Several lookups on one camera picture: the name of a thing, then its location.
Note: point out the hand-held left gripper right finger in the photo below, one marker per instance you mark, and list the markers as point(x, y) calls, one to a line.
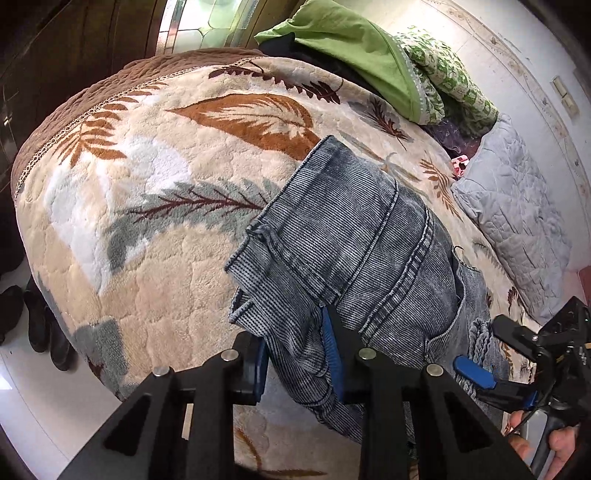
point(331, 350)

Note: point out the stained glass window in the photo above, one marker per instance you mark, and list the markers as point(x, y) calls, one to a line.
point(207, 23)

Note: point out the person's right hand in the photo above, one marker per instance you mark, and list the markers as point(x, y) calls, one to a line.
point(563, 447)

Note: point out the grey washed denim pants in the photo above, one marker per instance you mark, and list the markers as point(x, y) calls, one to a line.
point(369, 240)

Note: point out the pink white small cloth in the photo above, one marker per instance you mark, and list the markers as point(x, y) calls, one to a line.
point(459, 167)

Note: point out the leaf print fleece blanket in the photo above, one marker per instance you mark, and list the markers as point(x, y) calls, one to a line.
point(138, 230)

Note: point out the grey quilted pillow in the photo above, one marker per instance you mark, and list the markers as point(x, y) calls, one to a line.
point(517, 217)

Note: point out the beige wall switch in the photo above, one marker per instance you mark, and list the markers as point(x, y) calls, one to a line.
point(570, 105)
point(559, 86)

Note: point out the purple cloth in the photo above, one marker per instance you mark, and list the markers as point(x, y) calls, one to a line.
point(455, 138)

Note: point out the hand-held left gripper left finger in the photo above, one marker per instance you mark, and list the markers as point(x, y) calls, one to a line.
point(257, 369)

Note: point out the dark shoe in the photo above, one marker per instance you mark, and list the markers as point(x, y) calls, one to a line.
point(10, 314)

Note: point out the black boot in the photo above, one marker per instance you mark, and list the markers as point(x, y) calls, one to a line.
point(62, 344)
point(38, 318)

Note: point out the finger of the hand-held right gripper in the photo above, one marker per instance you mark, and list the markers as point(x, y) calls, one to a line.
point(475, 374)
point(515, 334)

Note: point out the green patterned folded quilt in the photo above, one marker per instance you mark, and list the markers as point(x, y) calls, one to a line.
point(351, 41)

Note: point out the dark cloth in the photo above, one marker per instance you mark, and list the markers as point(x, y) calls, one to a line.
point(286, 46)

